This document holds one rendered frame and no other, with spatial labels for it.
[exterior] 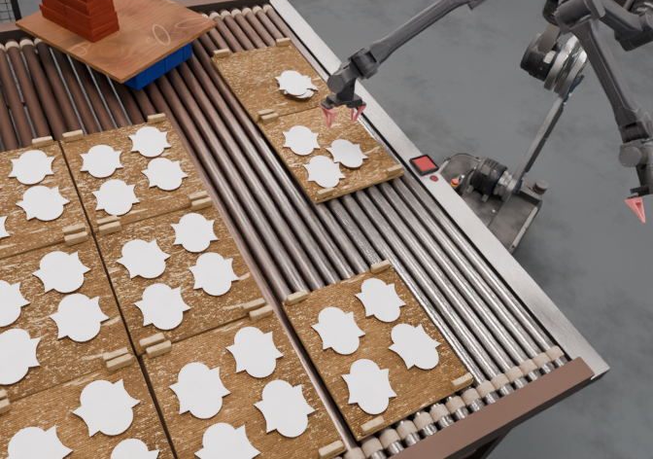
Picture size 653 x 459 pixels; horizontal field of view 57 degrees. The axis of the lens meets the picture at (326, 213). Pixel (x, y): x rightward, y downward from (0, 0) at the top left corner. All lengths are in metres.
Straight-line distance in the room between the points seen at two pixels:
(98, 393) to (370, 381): 0.64
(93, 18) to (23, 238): 0.84
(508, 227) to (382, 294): 1.45
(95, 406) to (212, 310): 0.36
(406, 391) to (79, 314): 0.84
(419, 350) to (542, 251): 1.85
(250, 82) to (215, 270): 0.89
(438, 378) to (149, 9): 1.72
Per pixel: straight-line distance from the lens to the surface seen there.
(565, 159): 4.02
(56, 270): 1.73
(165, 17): 2.47
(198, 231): 1.77
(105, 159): 2.00
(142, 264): 1.70
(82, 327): 1.62
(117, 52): 2.28
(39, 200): 1.91
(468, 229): 1.98
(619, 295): 3.41
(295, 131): 2.11
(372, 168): 2.04
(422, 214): 1.96
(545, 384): 1.70
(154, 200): 1.87
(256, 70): 2.39
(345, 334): 1.60
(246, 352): 1.54
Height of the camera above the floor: 2.29
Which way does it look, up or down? 47 degrees down
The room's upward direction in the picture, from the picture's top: 12 degrees clockwise
